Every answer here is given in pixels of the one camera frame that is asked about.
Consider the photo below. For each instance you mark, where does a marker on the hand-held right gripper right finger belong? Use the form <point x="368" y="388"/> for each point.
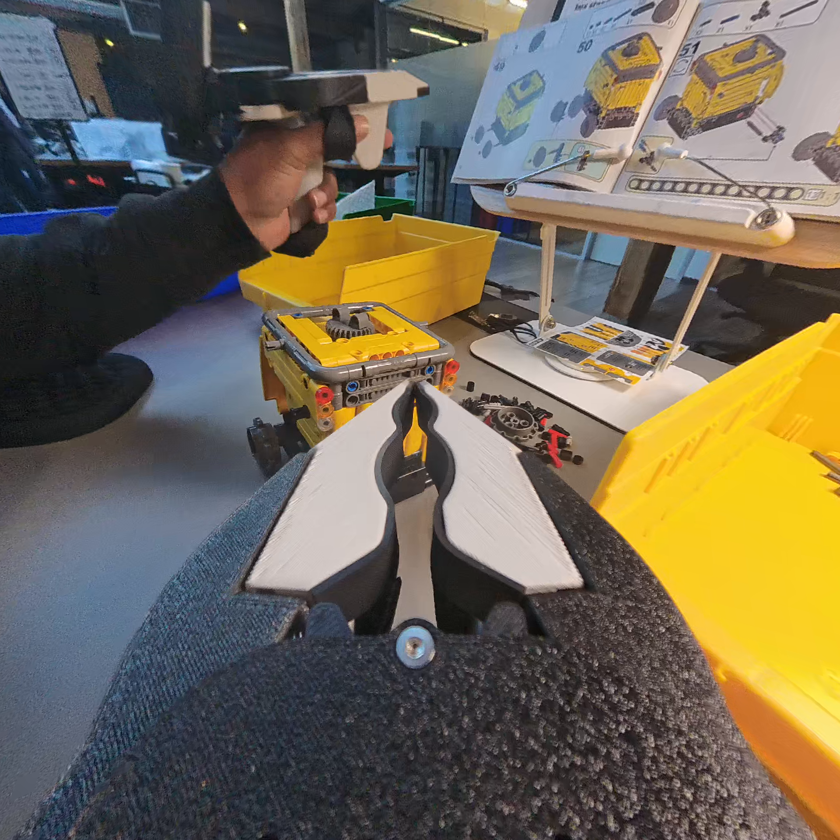
<point x="505" y="525"/>

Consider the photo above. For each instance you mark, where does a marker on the white plastic box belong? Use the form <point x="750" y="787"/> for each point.
<point x="118" y="141"/>

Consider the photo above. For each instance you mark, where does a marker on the pile of black brick parts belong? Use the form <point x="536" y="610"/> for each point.
<point x="519" y="420"/>

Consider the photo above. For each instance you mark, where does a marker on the person's left forearm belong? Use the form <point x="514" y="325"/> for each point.
<point x="118" y="276"/>

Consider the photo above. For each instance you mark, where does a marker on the blue storage bin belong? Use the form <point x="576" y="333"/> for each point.
<point x="53" y="221"/>

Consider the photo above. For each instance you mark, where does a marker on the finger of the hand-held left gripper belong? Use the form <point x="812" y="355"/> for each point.
<point x="278" y="114"/>
<point x="394" y="87"/>

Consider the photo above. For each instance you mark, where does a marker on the building instruction booklet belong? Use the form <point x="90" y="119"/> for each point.
<point x="565" y="131"/>

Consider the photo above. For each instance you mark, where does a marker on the yellow printed sticker sheet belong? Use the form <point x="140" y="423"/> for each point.
<point x="597" y="348"/>

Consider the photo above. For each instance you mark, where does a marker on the white printed sign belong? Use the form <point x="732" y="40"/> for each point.
<point x="40" y="66"/>

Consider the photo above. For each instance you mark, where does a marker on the yellow storage bin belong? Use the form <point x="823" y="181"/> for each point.
<point x="735" y="551"/>
<point x="394" y="269"/>

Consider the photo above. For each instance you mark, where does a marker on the yellow toy brick vehicle model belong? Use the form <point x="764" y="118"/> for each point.
<point x="355" y="341"/>

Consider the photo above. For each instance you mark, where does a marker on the white book stand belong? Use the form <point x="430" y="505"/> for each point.
<point x="630" y="219"/>

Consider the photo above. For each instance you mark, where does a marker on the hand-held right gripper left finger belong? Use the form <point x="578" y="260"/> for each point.
<point x="328" y="525"/>

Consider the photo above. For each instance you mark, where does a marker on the green storage bin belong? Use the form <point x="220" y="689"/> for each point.
<point x="390" y="206"/>

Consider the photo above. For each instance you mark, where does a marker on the person's left hand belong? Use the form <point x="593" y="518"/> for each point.
<point x="276" y="177"/>

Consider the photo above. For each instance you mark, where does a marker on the dark wooden post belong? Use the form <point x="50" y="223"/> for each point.
<point x="639" y="282"/>

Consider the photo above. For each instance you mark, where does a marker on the grey desk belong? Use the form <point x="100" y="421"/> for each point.
<point x="118" y="551"/>

